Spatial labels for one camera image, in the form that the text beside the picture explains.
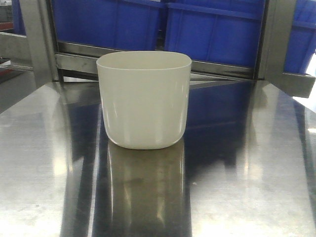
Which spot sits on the white plastic bin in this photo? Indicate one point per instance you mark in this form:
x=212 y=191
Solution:
x=144 y=97

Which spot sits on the blue crate behind left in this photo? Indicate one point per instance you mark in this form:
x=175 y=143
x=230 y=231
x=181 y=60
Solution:
x=117 y=24

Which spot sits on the blue crate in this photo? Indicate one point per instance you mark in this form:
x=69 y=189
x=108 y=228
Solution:
x=302 y=41
x=218 y=31
x=117 y=24
x=18 y=23

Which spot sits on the blue crate behind right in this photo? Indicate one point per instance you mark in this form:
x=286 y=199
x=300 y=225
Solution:
x=218 y=31

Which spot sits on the blue crate far right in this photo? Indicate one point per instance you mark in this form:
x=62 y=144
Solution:
x=302 y=41

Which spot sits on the blue crate far left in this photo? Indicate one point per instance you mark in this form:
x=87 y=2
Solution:
x=18 y=23

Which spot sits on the steel shelf frame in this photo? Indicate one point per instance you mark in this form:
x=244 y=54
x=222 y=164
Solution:
x=39 y=51

